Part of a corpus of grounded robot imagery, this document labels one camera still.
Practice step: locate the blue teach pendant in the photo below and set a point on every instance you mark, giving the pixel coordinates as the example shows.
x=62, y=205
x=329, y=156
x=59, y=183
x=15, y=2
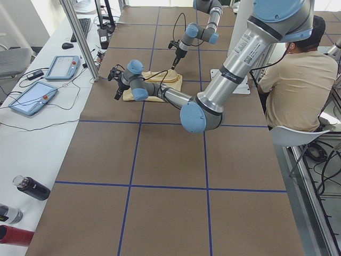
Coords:
x=63, y=67
x=34, y=98

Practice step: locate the seated person beige shirt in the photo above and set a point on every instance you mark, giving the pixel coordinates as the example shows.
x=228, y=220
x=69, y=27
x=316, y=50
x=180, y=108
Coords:
x=299, y=85

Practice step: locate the black computer mouse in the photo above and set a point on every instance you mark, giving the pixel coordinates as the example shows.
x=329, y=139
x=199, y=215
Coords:
x=67, y=45

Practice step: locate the black keyboard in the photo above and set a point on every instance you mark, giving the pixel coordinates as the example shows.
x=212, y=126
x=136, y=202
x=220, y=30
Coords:
x=85, y=26

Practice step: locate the black monitor stand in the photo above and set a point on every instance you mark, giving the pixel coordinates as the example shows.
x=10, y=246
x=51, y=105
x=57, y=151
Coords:
x=107, y=22

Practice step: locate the red cylindrical bottle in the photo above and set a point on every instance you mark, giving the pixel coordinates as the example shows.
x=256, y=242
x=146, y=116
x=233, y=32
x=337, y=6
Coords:
x=16, y=236

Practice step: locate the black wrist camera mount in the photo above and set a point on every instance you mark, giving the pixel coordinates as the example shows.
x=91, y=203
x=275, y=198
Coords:
x=174, y=44
x=116, y=72

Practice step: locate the black bottle steel cap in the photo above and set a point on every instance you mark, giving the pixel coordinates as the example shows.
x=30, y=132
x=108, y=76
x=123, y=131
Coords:
x=31, y=187

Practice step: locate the grey office chair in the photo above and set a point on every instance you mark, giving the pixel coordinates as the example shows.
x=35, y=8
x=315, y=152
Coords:
x=14, y=61

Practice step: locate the clear bottle black lid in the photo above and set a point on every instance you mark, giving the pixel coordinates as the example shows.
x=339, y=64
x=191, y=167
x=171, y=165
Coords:
x=10, y=215

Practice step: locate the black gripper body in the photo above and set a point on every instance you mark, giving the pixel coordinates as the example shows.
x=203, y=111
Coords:
x=178, y=53
x=120, y=87

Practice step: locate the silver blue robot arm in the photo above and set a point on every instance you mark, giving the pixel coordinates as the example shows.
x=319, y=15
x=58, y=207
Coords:
x=194, y=31
x=270, y=22

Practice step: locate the white plastic chair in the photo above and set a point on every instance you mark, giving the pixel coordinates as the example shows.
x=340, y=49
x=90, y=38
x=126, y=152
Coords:
x=286, y=137

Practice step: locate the aluminium frame post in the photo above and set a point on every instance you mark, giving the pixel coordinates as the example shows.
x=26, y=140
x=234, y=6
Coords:
x=73, y=20

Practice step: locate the upper blue teach pendant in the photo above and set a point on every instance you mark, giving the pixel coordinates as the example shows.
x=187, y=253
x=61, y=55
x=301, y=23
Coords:
x=63, y=67

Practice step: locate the lower blue teach pendant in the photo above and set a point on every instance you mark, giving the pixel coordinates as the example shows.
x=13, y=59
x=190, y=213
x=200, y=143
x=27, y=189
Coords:
x=34, y=98

